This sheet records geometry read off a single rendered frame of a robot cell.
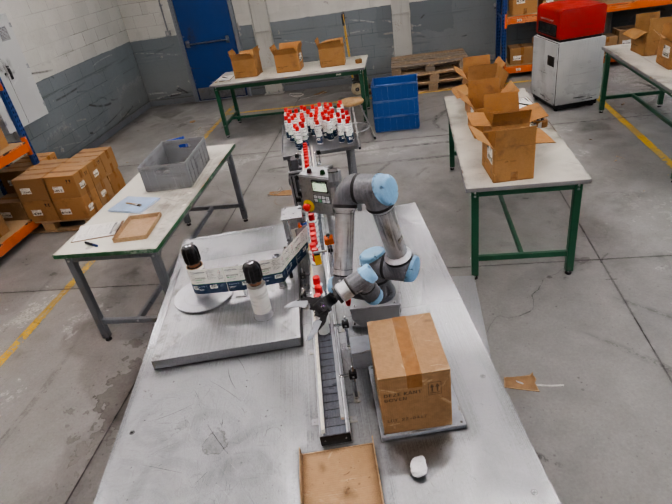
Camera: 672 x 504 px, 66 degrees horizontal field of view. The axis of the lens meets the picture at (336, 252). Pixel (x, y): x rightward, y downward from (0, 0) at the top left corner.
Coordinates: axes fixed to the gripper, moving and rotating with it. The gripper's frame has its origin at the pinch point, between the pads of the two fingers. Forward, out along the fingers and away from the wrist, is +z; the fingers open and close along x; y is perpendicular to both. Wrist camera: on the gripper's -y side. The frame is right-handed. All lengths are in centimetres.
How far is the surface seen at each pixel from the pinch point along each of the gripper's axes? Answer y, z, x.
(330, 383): 11.2, 3.7, -26.8
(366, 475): -18, 4, -54
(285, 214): 79, -12, 50
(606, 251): 227, -185, -90
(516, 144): 154, -154, 14
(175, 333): 45, 59, 28
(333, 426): -6.3, 7.6, -37.6
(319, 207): 41, -30, 37
